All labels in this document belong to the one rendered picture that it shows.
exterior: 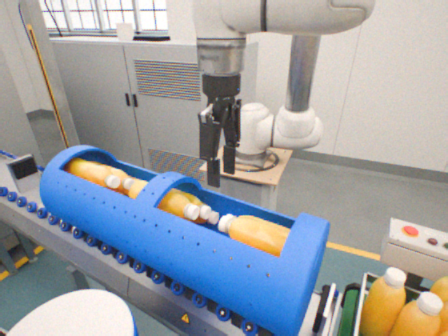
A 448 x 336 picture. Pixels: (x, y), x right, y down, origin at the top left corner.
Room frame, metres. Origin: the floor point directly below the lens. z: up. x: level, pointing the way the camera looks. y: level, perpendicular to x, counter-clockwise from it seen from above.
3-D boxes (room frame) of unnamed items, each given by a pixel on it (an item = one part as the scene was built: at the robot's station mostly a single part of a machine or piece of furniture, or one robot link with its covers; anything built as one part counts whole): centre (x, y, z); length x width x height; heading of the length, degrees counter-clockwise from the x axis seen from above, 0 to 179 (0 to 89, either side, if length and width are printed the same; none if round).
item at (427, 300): (0.36, -0.43, 1.11); 0.04 x 0.04 x 0.02
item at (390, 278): (0.43, -0.39, 1.11); 0.04 x 0.04 x 0.02
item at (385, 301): (0.43, -0.39, 1.00); 0.07 x 0.07 x 0.20
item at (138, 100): (2.84, 0.80, 0.72); 2.15 x 0.54 x 1.45; 68
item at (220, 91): (0.54, 0.01, 1.49); 0.08 x 0.07 x 0.09; 150
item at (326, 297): (0.41, -0.24, 0.99); 0.10 x 0.02 x 0.12; 150
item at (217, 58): (0.54, 0.01, 1.56); 0.09 x 0.09 x 0.06
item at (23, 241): (1.49, 1.48, 0.31); 0.06 x 0.06 x 0.63; 60
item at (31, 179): (1.08, 0.91, 1.00); 0.10 x 0.04 x 0.15; 150
